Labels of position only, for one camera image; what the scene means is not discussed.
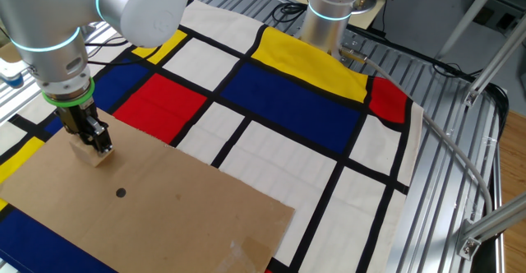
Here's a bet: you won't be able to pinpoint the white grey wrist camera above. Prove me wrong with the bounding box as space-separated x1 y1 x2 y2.
0 57 30 90

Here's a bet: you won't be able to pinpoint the light wooden cube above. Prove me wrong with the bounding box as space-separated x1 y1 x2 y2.
68 133 115 169

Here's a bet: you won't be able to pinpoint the black cable loops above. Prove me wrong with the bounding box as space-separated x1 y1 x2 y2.
265 0 308 26

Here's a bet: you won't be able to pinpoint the brown cardboard sheet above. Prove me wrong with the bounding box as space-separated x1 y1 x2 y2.
0 107 296 273

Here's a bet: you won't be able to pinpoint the grey cable with brass plug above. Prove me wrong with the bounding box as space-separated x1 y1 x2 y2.
339 45 494 216

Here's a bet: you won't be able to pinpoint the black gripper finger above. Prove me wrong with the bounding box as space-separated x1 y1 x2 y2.
85 116 114 155
55 115 74 138

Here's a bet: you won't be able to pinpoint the open cardboard box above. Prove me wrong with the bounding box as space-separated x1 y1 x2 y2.
0 40 21 64

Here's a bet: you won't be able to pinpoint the colour block patterned cloth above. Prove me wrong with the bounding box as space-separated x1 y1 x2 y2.
0 0 425 273

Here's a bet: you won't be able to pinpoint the grey diagonal pole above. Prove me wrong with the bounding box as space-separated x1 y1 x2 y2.
434 0 506 60

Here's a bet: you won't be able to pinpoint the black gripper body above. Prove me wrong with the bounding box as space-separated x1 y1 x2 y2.
53 100 99 146

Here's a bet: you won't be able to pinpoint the aluminium strut with bracket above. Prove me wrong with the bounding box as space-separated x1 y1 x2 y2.
463 22 526 108
454 191 526 261

